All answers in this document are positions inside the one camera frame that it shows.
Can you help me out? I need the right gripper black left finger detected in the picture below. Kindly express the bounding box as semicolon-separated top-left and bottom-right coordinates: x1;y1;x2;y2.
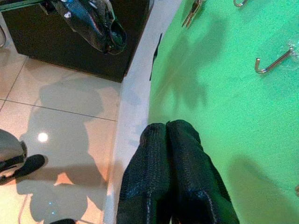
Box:
116;123;174;224

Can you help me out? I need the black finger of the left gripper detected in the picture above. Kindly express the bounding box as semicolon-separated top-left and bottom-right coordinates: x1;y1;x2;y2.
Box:
14;154;47;179

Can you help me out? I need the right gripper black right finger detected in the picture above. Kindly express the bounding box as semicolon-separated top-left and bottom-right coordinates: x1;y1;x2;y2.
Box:
166;119;240;224

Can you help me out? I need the black robot foot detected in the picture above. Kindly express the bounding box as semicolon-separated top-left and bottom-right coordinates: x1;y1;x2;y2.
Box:
50;218;76;224

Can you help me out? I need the black tape strip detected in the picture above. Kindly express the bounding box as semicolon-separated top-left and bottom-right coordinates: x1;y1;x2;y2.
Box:
149;33;164;81

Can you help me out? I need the black glass table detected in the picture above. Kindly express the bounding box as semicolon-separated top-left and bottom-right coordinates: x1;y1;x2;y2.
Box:
1;0;155;84

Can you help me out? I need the metal chair leg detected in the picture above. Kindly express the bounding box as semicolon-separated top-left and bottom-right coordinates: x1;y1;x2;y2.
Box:
0;23;7;49

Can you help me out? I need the black plastic bag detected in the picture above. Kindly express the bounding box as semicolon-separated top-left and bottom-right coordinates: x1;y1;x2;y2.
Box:
41;0;128;56

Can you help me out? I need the green wall board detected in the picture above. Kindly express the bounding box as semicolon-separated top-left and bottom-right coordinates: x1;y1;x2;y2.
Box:
147;0;299;224

